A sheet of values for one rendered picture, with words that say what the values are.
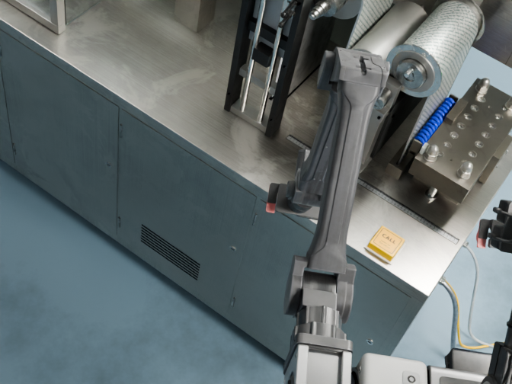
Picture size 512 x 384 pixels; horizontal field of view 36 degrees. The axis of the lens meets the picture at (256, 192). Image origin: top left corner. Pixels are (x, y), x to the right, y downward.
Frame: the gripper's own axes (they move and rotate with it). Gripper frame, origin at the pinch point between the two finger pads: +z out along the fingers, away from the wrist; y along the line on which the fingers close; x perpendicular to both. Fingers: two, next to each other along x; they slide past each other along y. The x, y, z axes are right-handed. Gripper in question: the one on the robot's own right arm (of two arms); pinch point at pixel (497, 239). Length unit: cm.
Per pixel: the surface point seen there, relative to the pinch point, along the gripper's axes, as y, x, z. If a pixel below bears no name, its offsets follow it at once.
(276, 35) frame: 61, -41, 1
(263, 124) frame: 59, -25, 28
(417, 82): 25.2, -34.0, -3.5
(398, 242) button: 20.8, 3.3, 12.2
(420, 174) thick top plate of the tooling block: 16.7, -15.9, 15.7
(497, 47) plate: 0, -54, 15
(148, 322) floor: 84, 36, 100
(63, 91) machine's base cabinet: 119, -30, 54
